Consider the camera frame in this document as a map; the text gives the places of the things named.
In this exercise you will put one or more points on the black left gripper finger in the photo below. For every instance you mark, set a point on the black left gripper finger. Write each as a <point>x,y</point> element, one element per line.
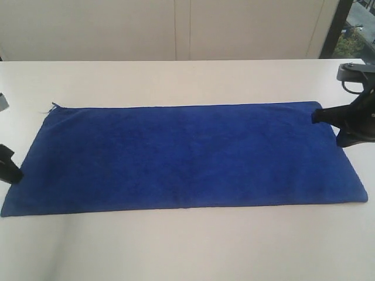
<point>10,173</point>

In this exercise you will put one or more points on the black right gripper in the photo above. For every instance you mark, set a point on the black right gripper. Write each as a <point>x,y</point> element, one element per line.
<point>357,119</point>

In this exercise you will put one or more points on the blue towel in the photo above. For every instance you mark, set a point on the blue towel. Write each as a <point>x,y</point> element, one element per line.
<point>87,160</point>

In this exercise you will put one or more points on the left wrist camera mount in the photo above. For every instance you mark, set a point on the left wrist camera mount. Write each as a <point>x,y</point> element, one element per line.
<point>3,102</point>

